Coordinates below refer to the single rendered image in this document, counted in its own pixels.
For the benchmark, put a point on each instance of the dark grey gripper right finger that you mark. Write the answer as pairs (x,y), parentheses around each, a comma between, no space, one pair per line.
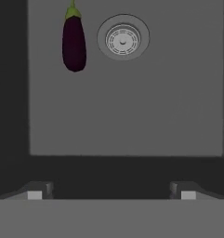
(184,189)

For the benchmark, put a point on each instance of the round metal sink drain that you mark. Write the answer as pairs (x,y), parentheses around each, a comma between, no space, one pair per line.
(123,37)

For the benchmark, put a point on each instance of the purple eggplant with green stem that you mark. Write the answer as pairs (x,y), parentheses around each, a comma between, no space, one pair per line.
(74,43)

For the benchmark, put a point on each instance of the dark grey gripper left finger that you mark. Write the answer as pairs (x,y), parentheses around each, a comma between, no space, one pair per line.
(39,189)

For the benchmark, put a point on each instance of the grey kitchen sink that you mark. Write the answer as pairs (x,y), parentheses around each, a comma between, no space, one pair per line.
(125,102)

